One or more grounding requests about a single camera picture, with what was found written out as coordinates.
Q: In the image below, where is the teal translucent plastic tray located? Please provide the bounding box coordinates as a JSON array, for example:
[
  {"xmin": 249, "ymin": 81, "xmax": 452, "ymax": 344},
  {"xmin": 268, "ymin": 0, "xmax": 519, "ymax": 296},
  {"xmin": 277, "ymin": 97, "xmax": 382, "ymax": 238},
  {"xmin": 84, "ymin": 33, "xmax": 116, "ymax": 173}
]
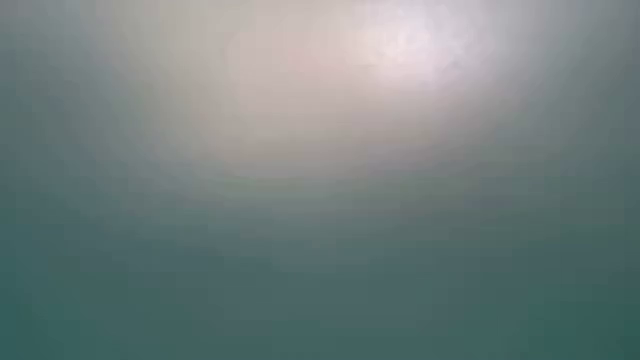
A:
[{"xmin": 0, "ymin": 0, "xmax": 640, "ymax": 360}]

